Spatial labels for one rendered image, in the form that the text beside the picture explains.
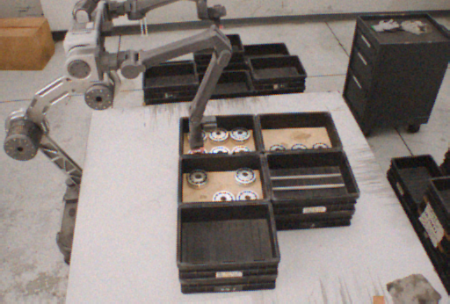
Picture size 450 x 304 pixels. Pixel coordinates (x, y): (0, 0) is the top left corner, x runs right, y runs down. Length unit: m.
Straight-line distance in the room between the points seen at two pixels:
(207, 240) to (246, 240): 0.16
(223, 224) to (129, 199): 0.55
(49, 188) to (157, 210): 1.42
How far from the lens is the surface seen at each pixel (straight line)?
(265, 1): 5.18
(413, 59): 3.42
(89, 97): 2.19
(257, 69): 3.51
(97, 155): 2.53
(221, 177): 2.13
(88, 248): 2.12
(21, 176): 3.63
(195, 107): 1.97
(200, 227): 1.95
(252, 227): 1.95
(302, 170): 2.20
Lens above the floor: 2.37
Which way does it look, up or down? 41 degrees down
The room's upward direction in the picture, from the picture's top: 1 degrees counter-clockwise
